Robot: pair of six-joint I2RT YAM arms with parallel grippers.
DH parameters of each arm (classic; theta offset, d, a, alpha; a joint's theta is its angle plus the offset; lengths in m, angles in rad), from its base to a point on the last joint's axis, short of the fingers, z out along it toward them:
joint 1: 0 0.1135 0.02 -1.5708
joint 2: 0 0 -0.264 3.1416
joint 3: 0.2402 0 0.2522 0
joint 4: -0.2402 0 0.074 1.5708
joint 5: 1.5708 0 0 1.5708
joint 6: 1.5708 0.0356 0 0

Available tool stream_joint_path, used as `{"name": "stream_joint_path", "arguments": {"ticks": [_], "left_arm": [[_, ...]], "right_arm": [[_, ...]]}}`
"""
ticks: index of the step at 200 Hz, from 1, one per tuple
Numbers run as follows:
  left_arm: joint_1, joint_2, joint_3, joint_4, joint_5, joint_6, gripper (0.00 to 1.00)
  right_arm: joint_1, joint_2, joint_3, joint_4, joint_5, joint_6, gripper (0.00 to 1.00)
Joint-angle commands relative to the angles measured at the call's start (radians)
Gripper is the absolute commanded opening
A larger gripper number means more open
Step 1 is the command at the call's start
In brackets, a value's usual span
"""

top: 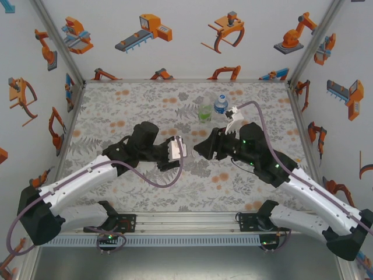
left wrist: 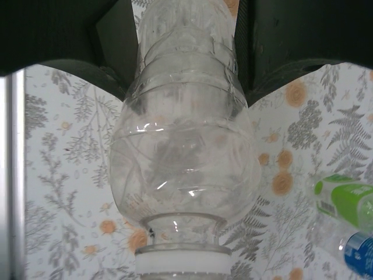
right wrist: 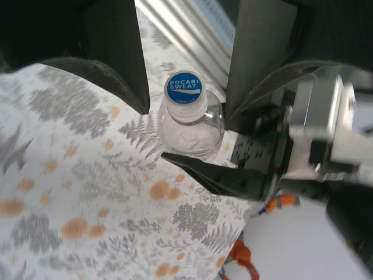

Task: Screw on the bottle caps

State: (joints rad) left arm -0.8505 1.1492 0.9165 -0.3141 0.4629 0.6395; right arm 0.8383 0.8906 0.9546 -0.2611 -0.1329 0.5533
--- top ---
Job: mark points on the white cap with blue logo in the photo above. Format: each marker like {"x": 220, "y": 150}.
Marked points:
{"x": 222, "y": 97}

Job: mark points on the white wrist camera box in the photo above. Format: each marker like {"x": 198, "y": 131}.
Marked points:
{"x": 175, "y": 150}
{"x": 236, "y": 121}

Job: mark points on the small board with green light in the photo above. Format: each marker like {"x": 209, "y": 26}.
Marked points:
{"x": 269, "y": 242}
{"x": 109, "y": 237}

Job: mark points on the green label plastic bottle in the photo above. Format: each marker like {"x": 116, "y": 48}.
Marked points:
{"x": 205, "y": 115}

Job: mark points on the aluminium table edge rail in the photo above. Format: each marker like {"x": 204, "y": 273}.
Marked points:
{"x": 73, "y": 116}
{"x": 186, "y": 80}
{"x": 299, "y": 116}

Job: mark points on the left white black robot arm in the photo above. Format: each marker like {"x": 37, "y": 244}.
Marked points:
{"x": 78, "y": 181}

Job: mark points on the wide aluminium mounting rail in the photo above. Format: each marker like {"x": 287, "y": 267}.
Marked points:
{"x": 186, "y": 223}

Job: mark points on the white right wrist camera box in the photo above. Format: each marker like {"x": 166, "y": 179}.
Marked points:
{"x": 236, "y": 121}

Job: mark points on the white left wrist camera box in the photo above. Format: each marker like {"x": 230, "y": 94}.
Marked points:
{"x": 175, "y": 150}

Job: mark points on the floral print table mat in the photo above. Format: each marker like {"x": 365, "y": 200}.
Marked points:
{"x": 131, "y": 99}

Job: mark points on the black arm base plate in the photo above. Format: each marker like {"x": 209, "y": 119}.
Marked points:
{"x": 128, "y": 216}
{"x": 246, "y": 226}

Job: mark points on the blue label plastic bottle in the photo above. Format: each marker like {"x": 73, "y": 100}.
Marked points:
{"x": 220, "y": 108}

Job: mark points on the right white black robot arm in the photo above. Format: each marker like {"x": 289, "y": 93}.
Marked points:
{"x": 320, "y": 198}

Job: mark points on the aluminium frame post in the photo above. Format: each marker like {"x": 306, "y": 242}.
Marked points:
{"x": 346, "y": 271}
{"x": 56, "y": 38}
{"x": 318, "y": 38}
{"x": 29, "y": 265}

